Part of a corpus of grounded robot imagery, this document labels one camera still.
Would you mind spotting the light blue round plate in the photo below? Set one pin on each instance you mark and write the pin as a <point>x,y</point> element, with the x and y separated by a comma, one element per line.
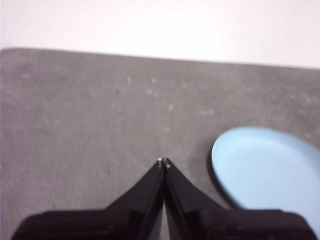
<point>262,170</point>

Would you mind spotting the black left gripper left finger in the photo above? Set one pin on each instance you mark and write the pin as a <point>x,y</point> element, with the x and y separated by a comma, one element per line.
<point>120,220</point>

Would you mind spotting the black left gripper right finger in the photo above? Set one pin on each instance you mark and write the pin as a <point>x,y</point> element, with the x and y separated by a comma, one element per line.
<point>215,222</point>

